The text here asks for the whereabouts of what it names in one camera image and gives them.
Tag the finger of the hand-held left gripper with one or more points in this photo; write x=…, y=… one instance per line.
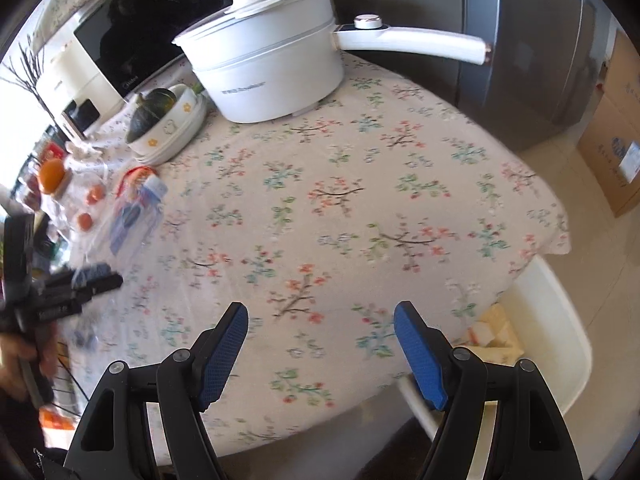
x=100, y=282

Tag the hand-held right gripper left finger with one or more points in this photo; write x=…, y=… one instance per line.
x=225, y=350

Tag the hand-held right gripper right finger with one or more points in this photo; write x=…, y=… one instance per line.
x=420, y=355

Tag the orange and white snack bag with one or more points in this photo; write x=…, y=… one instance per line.
x=135, y=210

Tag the white chair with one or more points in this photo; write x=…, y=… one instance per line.
x=550, y=320

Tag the person's left hand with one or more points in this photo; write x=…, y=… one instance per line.
x=15, y=355

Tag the small orange tomato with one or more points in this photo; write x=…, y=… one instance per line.
x=86, y=220
x=95, y=194

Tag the glass jar with cork lid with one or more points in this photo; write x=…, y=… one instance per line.
x=70, y=207

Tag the orange fruit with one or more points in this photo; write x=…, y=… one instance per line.
x=52, y=175

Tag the red instant noodle bowl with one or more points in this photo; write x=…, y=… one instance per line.
x=131, y=176

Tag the white plate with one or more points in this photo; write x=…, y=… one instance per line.
x=198, y=110
x=187, y=144

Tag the flower print bowl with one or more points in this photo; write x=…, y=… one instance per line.
x=167, y=132

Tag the dark green pumpkin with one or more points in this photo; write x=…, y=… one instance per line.
x=150, y=115

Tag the dried branches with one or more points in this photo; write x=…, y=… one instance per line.
x=27, y=77

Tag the white air fryer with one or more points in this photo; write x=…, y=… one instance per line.
x=75, y=80

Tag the floral tablecloth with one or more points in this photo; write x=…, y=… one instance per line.
x=350, y=160

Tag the green cucumber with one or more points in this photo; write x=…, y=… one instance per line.
x=197, y=88

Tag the black microwave oven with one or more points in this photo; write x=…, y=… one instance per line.
x=150, y=35

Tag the white electric pot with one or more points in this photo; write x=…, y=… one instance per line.
x=270, y=85

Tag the cardboard box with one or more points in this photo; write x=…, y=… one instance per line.
x=605, y=125

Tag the steel refrigerator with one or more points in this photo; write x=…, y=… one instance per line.
x=525, y=60

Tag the white pot lid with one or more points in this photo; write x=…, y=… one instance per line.
x=260, y=10

